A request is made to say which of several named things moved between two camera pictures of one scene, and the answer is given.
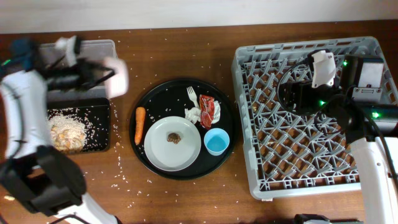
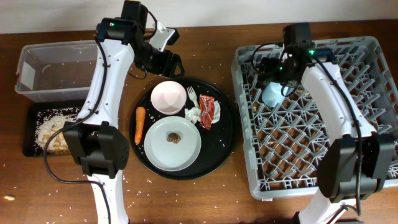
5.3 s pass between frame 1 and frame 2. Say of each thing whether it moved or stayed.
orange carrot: stayed
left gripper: moved
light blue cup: moved
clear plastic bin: stayed
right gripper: moved
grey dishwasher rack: stayed
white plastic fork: stayed
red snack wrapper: stayed
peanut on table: stayed
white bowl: moved
